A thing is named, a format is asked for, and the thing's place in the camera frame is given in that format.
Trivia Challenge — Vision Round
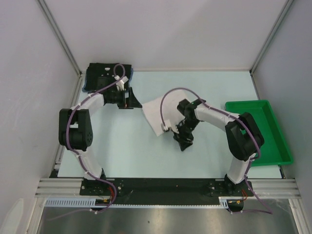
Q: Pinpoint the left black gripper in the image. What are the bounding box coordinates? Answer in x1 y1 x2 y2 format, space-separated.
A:
106 87 141 109

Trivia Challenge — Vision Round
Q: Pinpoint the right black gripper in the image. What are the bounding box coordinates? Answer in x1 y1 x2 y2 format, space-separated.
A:
171 118 200 152

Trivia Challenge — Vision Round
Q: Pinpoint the white long sleeve shirt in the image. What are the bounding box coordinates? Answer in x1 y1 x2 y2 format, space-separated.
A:
142 90 188 137

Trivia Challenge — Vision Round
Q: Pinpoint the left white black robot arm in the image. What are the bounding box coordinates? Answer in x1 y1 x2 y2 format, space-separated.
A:
58 75 142 195

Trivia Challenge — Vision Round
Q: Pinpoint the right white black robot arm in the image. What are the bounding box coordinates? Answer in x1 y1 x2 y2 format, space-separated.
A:
174 99 264 195

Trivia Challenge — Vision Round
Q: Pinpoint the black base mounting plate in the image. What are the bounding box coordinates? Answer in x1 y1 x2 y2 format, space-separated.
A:
79 177 253 206

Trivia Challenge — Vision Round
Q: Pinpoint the green plastic tray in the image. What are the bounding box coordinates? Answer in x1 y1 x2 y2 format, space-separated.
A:
225 100 293 167

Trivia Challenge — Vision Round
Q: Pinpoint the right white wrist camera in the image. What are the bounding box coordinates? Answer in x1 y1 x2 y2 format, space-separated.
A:
161 119 172 132

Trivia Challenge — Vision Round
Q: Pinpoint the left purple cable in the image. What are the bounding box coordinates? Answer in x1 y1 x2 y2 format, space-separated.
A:
66 63 126 215

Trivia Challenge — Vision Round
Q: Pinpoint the purple cable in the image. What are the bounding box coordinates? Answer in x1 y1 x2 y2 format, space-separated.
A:
160 87 273 215
66 63 126 215

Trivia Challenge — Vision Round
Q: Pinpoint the aluminium front rail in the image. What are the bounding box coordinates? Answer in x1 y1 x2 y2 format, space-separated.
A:
36 178 301 199

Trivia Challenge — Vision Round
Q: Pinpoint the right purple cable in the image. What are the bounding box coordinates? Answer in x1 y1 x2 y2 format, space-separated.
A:
160 87 273 215

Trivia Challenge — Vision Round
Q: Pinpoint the light blue cable duct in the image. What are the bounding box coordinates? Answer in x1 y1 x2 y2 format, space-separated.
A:
45 197 228 209

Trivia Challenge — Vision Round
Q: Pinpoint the left aluminium frame post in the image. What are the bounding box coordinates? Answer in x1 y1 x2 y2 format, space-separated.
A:
36 0 82 77

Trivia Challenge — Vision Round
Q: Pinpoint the aluminium frame post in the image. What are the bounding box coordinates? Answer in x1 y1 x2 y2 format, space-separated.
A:
36 0 82 77
249 0 295 76

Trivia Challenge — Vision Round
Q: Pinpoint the right aluminium frame post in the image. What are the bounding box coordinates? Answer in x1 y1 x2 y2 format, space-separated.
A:
249 0 295 76

